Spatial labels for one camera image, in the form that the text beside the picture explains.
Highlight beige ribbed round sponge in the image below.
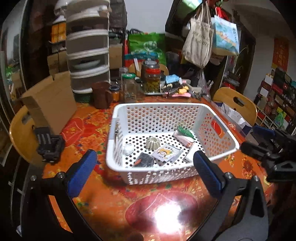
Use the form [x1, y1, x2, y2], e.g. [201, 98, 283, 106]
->
[145, 137, 161, 150]

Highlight white perforated plastic basket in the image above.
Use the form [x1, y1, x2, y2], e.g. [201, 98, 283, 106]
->
[106, 102, 239, 185]

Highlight yellow wooden chair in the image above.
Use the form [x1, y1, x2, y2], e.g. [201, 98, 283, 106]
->
[212, 87, 257, 126]
[9, 106, 44, 168]

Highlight black mesh scrubber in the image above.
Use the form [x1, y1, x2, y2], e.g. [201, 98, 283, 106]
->
[133, 153, 154, 168]

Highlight black phone clamp stand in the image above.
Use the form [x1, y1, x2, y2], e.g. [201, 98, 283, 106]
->
[34, 127, 65, 164]

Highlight green-lid glass jar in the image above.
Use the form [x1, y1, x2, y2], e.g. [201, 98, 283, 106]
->
[122, 73, 137, 103]

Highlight white cartoon wipes packet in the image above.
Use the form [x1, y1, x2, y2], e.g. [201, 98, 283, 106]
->
[152, 144, 182, 163]

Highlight brown ceramic mug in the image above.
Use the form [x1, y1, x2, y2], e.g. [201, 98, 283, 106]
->
[92, 81, 113, 109]

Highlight right yellow wooden chair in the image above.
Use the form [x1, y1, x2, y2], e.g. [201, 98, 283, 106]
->
[212, 87, 257, 126]

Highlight pink soft roll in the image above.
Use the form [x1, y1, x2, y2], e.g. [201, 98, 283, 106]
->
[173, 130, 195, 148]

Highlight blue illustrated paper bag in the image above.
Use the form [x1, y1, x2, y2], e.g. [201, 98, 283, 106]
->
[211, 15, 239, 56]

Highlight green foil packet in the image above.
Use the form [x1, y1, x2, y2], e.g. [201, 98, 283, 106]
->
[177, 126, 195, 140]

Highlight beige canvas tote bag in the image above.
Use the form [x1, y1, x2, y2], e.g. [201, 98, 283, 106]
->
[182, 1, 214, 69]

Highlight brown cardboard box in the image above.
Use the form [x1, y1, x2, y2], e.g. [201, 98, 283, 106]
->
[19, 70, 78, 135]

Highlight grey tiered food cover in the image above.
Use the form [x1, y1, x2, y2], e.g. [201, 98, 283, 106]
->
[65, 1, 111, 94]

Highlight shelf with boxes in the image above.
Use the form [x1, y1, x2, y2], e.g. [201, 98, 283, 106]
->
[254, 68, 295, 135]

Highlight white crumpled soft ball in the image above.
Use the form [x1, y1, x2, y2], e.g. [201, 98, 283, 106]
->
[123, 144, 134, 156]

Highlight red-lid pickle jar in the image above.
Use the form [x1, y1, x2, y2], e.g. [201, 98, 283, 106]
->
[144, 68, 161, 93]

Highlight red wall banner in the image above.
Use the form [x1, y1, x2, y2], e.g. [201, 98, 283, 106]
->
[271, 37, 289, 72]

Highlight small orange sauce jar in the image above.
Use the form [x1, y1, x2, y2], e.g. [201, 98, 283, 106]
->
[109, 85, 120, 102]

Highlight green shopping bag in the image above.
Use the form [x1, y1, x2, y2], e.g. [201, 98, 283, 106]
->
[128, 33, 167, 65]

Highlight left yellow wooden chair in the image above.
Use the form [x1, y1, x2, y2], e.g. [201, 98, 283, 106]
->
[9, 106, 44, 168]

